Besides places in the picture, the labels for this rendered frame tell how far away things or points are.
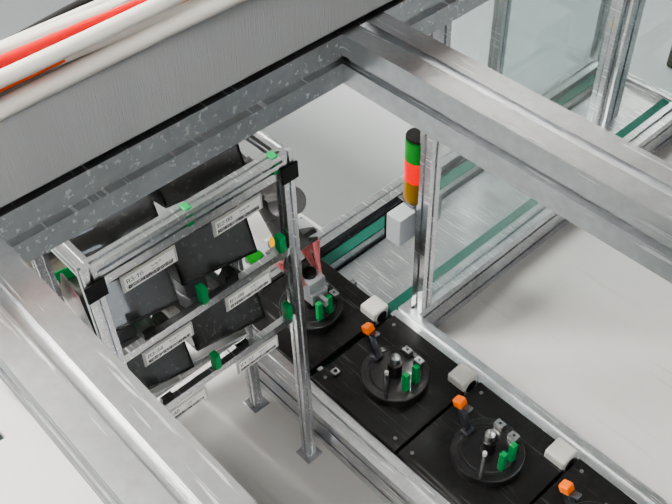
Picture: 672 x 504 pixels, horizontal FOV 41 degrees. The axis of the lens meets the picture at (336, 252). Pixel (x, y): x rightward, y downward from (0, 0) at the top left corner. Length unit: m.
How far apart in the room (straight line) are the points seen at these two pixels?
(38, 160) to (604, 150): 0.36
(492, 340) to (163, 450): 1.67
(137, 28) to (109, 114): 0.06
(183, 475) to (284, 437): 1.48
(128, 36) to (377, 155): 3.31
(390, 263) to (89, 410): 1.70
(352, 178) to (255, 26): 3.12
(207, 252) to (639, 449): 1.02
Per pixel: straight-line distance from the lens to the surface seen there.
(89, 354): 0.50
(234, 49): 0.64
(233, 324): 1.51
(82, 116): 0.59
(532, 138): 0.61
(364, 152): 3.88
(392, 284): 2.10
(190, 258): 1.37
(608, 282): 2.25
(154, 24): 0.59
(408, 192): 1.77
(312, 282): 1.87
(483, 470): 1.70
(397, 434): 1.79
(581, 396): 2.02
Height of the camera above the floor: 2.47
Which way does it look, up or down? 46 degrees down
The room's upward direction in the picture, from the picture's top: 2 degrees counter-clockwise
